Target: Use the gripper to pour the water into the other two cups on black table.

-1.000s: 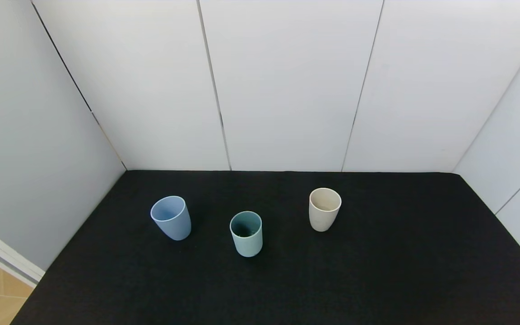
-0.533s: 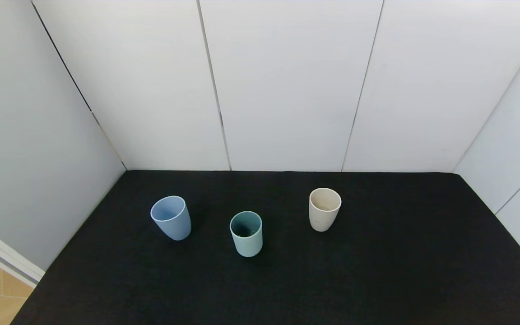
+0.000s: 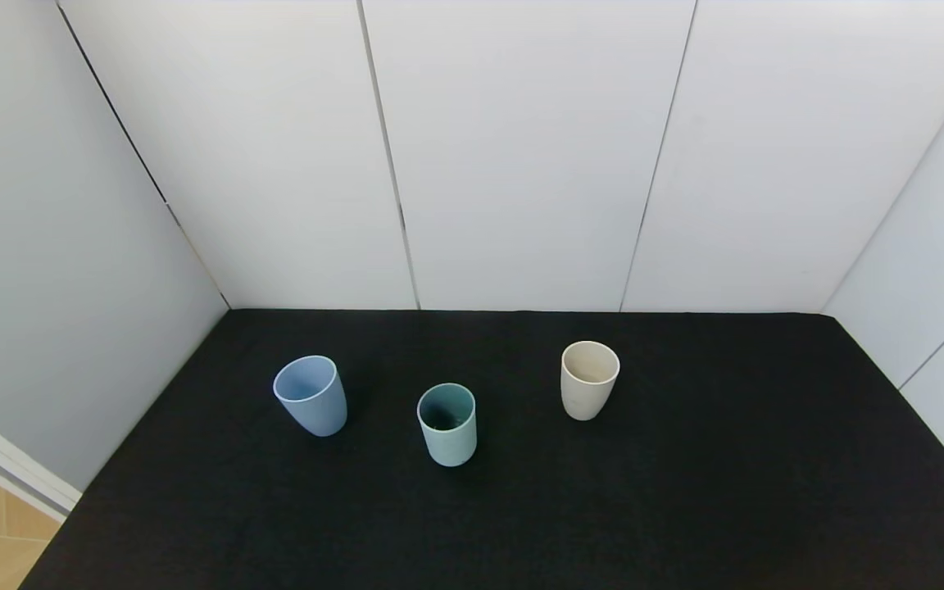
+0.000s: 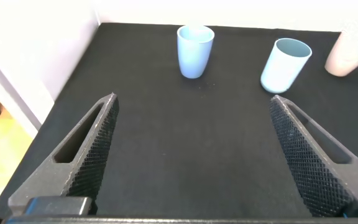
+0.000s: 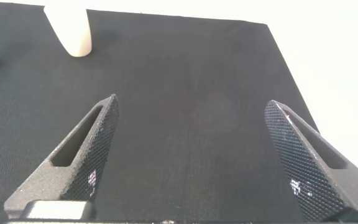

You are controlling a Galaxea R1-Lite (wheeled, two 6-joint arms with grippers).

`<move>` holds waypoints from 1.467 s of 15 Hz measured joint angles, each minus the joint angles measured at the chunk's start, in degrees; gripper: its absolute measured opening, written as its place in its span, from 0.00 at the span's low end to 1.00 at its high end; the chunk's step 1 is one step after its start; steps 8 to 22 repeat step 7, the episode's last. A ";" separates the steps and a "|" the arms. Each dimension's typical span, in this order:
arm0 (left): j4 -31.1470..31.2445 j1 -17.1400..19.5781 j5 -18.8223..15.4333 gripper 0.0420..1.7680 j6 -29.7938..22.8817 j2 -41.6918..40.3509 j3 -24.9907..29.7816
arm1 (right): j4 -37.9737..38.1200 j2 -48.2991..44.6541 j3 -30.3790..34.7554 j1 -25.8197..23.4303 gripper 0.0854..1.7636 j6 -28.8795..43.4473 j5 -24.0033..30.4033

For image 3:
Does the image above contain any white baseboard trim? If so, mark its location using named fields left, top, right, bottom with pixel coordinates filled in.
left=0, top=397, right=82, bottom=523

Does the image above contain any mint green plastic cup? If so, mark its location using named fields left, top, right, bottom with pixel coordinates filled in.
left=416, top=382, right=478, bottom=468

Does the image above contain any beige plastic cup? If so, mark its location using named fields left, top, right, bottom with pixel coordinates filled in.
left=560, top=340, right=621, bottom=422

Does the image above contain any blue plastic cup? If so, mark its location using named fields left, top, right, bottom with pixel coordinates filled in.
left=272, top=354, right=348, bottom=438

